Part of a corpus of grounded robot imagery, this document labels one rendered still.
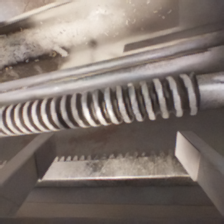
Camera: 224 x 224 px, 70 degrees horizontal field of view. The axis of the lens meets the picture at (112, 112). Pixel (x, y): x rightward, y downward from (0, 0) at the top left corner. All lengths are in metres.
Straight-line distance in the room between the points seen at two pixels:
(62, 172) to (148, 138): 0.12
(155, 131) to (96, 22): 0.32
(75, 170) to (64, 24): 0.38
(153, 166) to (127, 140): 0.07
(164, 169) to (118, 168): 0.05
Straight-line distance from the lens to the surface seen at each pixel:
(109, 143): 0.24
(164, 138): 0.23
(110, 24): 0.46
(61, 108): 0.17
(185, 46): 0.26
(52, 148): 0.16
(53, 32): 0.51
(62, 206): 0.19
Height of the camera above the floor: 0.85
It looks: 50 degrees down
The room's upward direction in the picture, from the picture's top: 169 degrees counter-clockwise
